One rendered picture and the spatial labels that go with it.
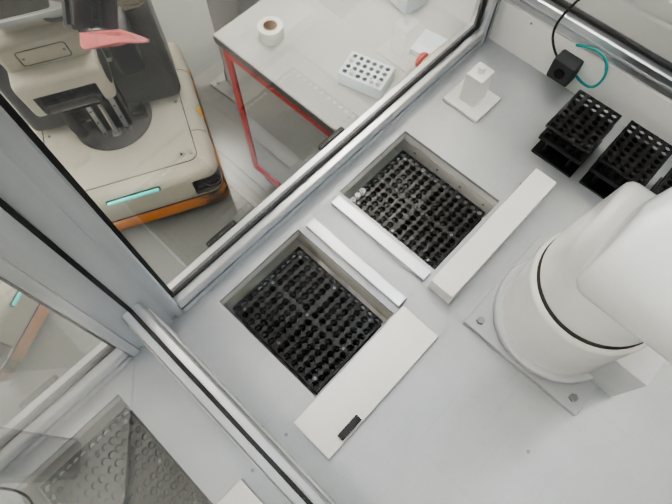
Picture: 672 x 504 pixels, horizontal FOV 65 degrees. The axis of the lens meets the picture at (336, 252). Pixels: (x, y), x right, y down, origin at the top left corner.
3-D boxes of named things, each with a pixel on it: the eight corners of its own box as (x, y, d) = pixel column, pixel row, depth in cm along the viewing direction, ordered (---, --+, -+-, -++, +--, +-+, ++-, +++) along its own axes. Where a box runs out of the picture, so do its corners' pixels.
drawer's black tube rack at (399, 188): (346, 216, 113) (346, 201, 108) (399, 166, 119) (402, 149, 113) (425, 282, 107) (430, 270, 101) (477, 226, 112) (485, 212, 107)
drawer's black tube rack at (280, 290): (238, 317, 104) (232, 308, 98) (300, 258, 109) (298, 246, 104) (317, 396, 98) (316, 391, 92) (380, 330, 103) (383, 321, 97)
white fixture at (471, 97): (442, 100, 112) (451, 66, 103) (466, 77, 115) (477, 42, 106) (475, 123, 110) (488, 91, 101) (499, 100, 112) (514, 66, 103)
